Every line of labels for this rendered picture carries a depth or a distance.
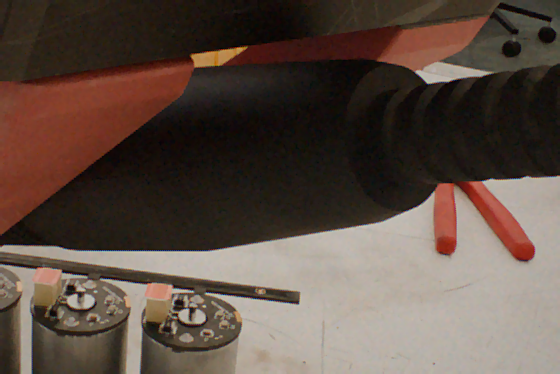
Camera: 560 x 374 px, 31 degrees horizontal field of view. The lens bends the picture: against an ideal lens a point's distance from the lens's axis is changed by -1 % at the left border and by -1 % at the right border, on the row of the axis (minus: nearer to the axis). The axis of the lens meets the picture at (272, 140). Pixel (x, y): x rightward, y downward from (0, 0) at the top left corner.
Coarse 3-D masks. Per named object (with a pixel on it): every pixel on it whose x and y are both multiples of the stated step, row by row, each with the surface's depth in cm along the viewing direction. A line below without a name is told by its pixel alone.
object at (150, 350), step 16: (176, 320) 25; (192, 320) 24; (144, 336) 24; (144, 352) 24; (160, 352) 24; (176, 352) 24; (192, 352) 24; (208, 352) 24; (224, 352) 24; (144, 368) 25; (160, 368) 24; (176, 368) 24; (192, 368) 24; (208, 368) 24; (224, 368) 24
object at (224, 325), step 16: (176, 304) 25; (208, 304) 25; (224, 304) 25; (144, 320) 24; (208, 320) 25; (224, 320) 25; (240, 320) 25; (160, 336) 24; (176, 336) 24; (192, 336) 24; (208, 336) 24; (224, 336) 24
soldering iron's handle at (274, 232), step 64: (256, 64) 11; (320, 64) 10; (384, 64) 9; (192, 128) 10; (256, 128) 10; (320, 128) 9; (384, 128) 9; (448, 128) 8; (512, 128) 8; (64, 192) 12; (128, 192) 11; (192, 192) 10; (256, 192) 10; (320, 192) 9; (384, 192) 9
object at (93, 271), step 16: (0, 256) 26; (16, 256) 27; (32, 256) 27; (64, 272) 26; (80, 272) 26; (96, 272) 26; (112, 272) 26; (128, 272) 26; (144, 272) 27; (176, 288) 26; (192, 288) 26; (208, 288) 26; (224, 288) 26; (240, 288) 26; (256, 288) 26; (272, 288) 26
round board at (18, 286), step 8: (0, 272) 26; (8, 272) 26; (0, 280) 25; (8, 280) 25; (16, 280) 25; (0, 288) 25; (8, 288) 25; (16, 288) 25; (0, 296) 25; (8, 296) 25; (16, 296) 25; (0, 304) 24; (8, 304) 24; (0, 312) 24
